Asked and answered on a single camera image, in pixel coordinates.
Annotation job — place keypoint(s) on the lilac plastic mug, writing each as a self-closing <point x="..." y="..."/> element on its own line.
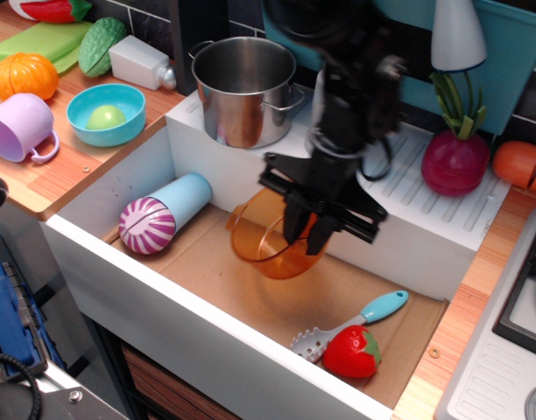
<point x="26" y="129"/>

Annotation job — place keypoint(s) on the teal plastic bin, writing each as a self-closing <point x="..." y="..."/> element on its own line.
<point x="510" y="36"/>

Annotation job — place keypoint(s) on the orange toy carrot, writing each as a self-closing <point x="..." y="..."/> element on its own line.
<point x="515" y="162"/>

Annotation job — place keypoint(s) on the orange toy pumpkin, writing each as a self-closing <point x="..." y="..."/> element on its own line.
<point x="29" y="73"/>

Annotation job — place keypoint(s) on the purple white striped toy onion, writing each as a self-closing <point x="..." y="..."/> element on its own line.
<point x="146" y="226"/>

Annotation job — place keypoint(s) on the orange translucent plastic pot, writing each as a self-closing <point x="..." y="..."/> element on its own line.
<point x="257" y="237"/>

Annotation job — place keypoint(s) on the green cutting board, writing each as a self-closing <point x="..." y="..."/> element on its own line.
<point x="59" y="43"/>

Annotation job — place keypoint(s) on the teal plastic bowl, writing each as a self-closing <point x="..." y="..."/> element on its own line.
<point x="129" y="99"/>

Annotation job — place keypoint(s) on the white salt shaker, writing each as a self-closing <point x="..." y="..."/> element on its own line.
<point x="136" y="62"/>

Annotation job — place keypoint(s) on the green toy ball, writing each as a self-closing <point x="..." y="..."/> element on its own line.
<point x="105" y="117"/>

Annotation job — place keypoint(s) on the magenta toy radish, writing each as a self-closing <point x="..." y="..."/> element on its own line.
<point x="456" y="159"/>

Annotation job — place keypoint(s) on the green toy bitter gourd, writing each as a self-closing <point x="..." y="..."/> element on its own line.
<point x="93" y="55"/>

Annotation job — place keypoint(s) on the red toy strawberry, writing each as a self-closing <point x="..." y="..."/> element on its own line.
<point x="353" y="353"/>

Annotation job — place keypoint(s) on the stainless steel pot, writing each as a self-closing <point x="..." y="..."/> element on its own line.
<point x="246" y="89"/>

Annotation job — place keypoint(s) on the white cone lamp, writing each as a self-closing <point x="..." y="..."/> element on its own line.
<point x="457" y="43"/>

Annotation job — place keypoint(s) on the white sink basin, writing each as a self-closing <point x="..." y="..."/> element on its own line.
<point x="215" y="322"/>

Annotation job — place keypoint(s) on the blue handled pasta spoon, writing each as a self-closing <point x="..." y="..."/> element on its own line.
<point x="312" y="344"/>

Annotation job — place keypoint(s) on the red toy pepper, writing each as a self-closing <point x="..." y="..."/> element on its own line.
<point x="53" y="12"/>

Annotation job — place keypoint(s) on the light blue plastic cup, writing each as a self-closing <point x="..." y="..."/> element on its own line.
<point x="184" y="197"/>

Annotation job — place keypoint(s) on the blue box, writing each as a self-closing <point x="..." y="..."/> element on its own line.
<point x="19" y="327"/>

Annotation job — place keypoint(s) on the toy stove top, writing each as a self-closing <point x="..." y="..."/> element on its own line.
<point x="496" y="375"/>

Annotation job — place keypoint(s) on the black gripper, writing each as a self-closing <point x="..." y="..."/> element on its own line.
<point x="326" y="186"/>

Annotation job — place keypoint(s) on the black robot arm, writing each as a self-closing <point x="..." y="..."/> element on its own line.
<point x="360" y="107"/>

